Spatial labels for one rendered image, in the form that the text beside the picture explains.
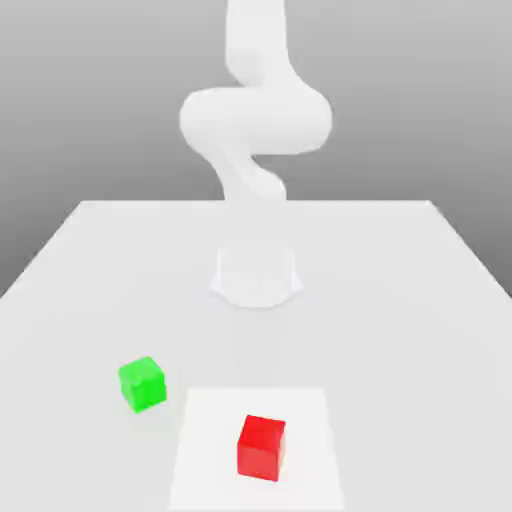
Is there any small green cube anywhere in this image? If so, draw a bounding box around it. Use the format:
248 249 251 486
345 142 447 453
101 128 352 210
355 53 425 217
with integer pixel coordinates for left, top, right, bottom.
117 355 168 415

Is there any small red cube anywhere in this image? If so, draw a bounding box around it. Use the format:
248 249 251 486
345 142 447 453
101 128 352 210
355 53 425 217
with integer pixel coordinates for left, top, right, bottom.
236 414 287 483

